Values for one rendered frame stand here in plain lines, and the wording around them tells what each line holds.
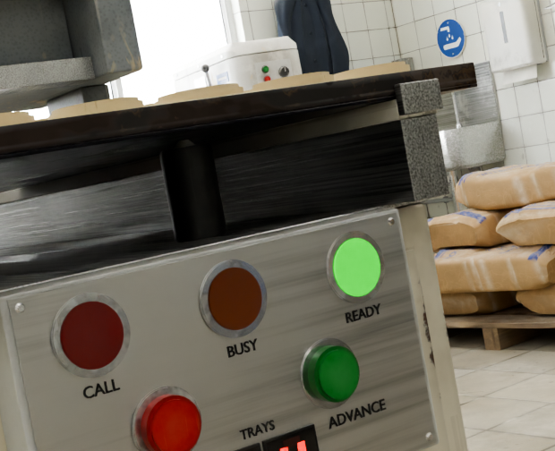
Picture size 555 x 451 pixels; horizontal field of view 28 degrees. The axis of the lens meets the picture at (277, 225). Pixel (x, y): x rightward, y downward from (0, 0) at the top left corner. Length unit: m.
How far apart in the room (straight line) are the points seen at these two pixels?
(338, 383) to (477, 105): 5.15
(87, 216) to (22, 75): 0.36
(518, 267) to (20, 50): 3.13
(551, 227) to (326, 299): 3.69
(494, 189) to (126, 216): 3.72
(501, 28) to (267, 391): 4.91
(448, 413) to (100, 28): 0.80
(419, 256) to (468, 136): 4.79
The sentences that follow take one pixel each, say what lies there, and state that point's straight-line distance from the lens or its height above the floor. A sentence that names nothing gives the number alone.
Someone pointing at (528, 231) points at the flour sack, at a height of 0.46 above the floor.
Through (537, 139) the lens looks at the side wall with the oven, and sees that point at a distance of 5.51.
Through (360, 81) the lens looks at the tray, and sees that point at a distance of 0.63.
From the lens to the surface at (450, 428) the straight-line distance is 0.70.
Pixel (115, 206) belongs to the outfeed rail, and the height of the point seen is 0.87.
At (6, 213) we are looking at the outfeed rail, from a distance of 1.22.
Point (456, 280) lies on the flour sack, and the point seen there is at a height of 0.29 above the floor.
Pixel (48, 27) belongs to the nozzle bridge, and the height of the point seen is 1.10.
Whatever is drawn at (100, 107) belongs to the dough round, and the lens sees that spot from 0.56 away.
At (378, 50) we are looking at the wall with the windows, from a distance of 6.00.
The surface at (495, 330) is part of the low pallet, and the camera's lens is 4.48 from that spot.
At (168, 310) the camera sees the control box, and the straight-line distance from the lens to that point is 0.55.
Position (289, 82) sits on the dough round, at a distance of 0.63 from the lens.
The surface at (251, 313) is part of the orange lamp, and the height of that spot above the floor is 0.80.
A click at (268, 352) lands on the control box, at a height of 0.78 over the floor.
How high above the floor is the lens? 0.87
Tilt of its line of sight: 3 degrees down
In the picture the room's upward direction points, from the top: 10 degrees counter-clockwise
